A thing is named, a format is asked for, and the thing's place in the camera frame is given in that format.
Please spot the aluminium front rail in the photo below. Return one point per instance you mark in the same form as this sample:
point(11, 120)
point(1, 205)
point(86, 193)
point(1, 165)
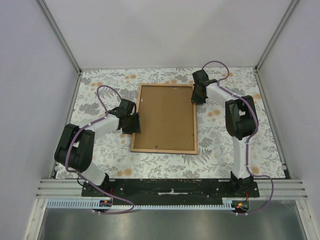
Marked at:
point(284, 189)

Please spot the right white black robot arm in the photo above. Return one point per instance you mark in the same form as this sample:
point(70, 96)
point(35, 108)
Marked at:
point(241, 122)

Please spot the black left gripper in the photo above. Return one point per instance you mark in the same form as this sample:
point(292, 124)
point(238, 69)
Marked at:
point(136, 128)

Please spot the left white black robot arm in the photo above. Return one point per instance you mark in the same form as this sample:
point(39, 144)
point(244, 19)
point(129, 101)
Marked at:
point(76, 145)

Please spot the white slotted cable duct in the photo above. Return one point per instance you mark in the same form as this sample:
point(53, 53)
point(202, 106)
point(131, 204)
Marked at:
point(99, 204)

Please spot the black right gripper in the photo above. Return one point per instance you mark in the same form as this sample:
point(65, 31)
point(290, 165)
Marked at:
point(195, 100)

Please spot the aluminium corner post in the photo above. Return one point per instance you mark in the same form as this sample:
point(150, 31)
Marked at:
point(277, 33)
point(58, 33)

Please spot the floral patterned table mat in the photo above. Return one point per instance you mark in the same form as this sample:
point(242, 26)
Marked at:
point(101, 89)

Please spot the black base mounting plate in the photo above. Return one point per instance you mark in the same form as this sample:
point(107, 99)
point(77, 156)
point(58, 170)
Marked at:
point(178, 191)

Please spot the wooden picture frame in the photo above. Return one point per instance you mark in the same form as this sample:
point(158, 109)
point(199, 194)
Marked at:
point(135, 140)

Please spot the right aluminium corner post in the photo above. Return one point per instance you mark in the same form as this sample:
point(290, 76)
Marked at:
point(277, 33)

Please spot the brown cardboard backing board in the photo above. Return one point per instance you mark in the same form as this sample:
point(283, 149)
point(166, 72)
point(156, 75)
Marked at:
point(167, 117)

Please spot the left aluminium corner post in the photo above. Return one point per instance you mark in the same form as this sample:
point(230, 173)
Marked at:
point(58, 33)

